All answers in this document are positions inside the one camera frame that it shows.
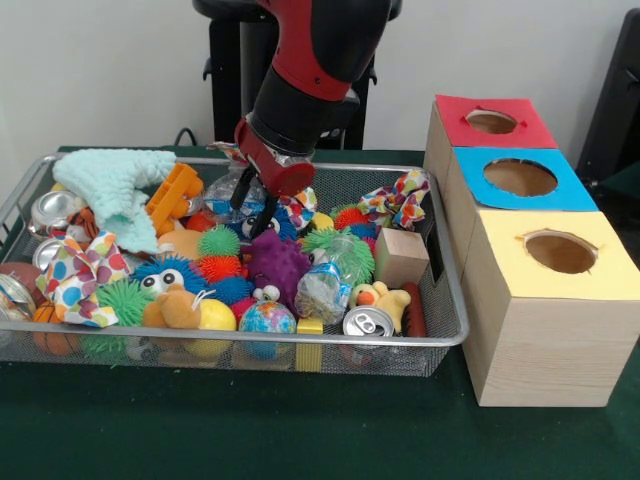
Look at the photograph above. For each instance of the clear plastic bottle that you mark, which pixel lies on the clear plastic bottle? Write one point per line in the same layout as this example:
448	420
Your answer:
220	192

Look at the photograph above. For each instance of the purple spiky rubber toy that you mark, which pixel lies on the purple spiky rubber toy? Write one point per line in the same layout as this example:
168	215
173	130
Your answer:
277	265

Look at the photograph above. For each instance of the dark green tablecloth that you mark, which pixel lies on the dark green tablecloth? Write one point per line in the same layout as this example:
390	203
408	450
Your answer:
250	430

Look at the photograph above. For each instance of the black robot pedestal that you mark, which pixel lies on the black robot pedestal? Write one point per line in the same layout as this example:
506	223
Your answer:
225	75

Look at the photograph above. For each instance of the polka-dot colourful cloth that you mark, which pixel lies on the polka-dot colourful cloth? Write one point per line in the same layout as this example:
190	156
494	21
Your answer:
302	207
80	280

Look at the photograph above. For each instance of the orange plastic block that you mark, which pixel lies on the orange plastic block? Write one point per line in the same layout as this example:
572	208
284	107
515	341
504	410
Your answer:
172	197

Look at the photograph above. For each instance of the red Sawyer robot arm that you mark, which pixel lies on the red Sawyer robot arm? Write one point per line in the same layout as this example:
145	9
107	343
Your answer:
310	50

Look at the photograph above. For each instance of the metal mesh bin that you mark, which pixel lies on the metal mesh bin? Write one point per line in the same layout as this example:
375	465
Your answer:
375	360

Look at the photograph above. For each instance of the silver drink can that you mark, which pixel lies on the silver drink can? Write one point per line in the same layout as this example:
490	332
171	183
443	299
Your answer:
367	322

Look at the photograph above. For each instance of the clear bottle with blue label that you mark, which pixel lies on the clear bottle with blue label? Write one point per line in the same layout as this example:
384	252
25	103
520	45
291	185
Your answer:
325	285

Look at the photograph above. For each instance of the mint waffle cloth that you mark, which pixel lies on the mint waffle cloth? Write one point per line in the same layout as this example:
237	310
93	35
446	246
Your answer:
110	190

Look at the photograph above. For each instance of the brown teddy bear plush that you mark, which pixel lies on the brown teddy bear plush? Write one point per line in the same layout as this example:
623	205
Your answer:
170	307

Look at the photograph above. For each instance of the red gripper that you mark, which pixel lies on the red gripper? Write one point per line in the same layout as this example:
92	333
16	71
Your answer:
285	177

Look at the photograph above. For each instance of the black upright stand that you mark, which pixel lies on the black upright stand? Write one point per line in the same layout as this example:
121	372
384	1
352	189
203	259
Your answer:
620	100

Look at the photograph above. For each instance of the wooden three-hole box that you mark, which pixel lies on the wooden three-hole box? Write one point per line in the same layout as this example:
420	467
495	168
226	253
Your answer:
550	350

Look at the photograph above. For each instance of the globe print ball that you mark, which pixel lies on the globe print ball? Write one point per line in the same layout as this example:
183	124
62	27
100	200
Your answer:
267	317

